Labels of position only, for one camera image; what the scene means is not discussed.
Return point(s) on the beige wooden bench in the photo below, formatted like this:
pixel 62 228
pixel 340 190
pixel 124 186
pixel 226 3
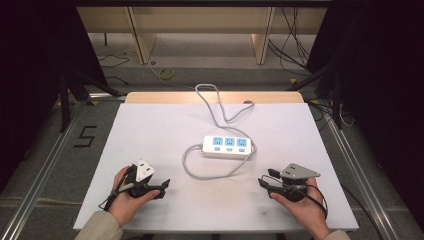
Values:
pixel 200 20

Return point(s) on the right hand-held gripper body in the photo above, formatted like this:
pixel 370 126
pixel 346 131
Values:
pixel 296 173

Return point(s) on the black metal stand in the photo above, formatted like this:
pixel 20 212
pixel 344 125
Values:
pixel 335 93
pixel 71 90

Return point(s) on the white foam board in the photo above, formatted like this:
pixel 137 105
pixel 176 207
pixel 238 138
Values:
pixel 166 133

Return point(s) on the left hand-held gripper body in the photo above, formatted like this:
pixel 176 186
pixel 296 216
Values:
pixel 144 170

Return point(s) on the white power strip blue sockets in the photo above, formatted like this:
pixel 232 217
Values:
pixel 230 152

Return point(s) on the person's left hand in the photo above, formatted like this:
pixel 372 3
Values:
pixel 125 203

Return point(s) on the aluminium floor rail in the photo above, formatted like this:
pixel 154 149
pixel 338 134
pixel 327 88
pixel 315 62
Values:
pixel 360 176
pixel 36 176

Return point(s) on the person's right hand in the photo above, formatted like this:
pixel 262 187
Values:
pixel 305 210

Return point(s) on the wooden table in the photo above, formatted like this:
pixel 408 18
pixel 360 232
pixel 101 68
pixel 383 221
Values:
pixel 166 97

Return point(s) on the yellow tape roll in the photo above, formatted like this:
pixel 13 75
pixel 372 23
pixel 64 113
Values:
pixel 166 74

